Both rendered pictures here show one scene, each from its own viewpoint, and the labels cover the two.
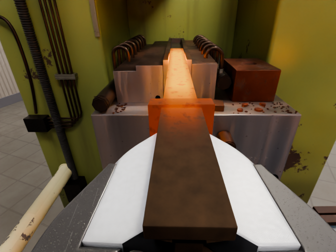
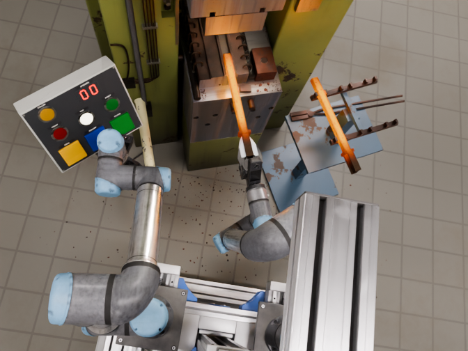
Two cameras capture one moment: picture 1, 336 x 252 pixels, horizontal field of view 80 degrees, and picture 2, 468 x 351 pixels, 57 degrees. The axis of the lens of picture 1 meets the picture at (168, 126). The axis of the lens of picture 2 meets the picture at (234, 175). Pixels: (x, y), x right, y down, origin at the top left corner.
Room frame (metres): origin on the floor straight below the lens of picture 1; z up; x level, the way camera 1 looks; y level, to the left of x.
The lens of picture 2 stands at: (-0.43, 0.36, 2.49)
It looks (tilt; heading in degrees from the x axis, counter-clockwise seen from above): 71 degrees down; 325
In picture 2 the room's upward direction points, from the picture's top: 23 degrees clockwise
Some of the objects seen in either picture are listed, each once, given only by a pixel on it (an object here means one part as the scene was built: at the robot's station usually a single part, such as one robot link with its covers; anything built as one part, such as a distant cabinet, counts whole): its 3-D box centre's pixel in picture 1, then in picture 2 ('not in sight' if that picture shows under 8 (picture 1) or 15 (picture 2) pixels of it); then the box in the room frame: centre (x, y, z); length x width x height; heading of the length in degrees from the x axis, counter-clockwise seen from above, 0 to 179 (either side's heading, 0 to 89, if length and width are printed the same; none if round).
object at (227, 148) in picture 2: not in sight; (213, 108); (0.61, -0.06, 0.23); 0.56 x 0.38 x 0.47; 178
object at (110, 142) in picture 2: not in sight; (111, 146); (0.08, 0.46, 1.23); 0.09 x 0.08 x 0.11; 166
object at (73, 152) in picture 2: not in sight; (72, 152); (0.17, 0.61, 1.01); 0.07 x 0.05 x 0.07; 113
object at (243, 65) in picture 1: (246, 78); (262, 64); (0.44, -0.18, 0.95); 0.12 x 0.09 x 0.07; 178
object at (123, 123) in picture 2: not in sight; (122, 124); (0.25, 0.43, 1.01); 0.07 x 0.05 x 0.07; 113
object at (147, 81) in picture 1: (168, 61); (214, 35); (0.60, 0.00, 0.96); 0.42 x 0.20 x 0.09; 178
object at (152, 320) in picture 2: not in sight; (147, 317); (-0.43, 0.46, 0.98); 0.13 x 0.12 x 0.14; 76
